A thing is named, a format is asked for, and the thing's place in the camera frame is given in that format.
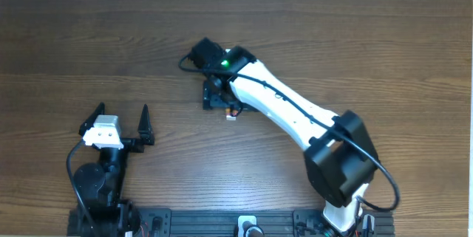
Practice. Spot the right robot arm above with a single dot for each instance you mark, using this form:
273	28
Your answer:
288	111

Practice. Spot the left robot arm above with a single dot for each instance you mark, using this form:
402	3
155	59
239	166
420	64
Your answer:
99	185

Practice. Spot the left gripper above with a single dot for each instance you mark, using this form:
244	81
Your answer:
133	145

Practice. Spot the mounting rail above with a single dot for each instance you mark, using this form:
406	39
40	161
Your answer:
207	224

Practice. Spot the orange cube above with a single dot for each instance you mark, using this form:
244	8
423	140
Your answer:
230	113

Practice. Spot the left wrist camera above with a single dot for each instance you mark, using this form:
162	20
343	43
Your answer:
103	133

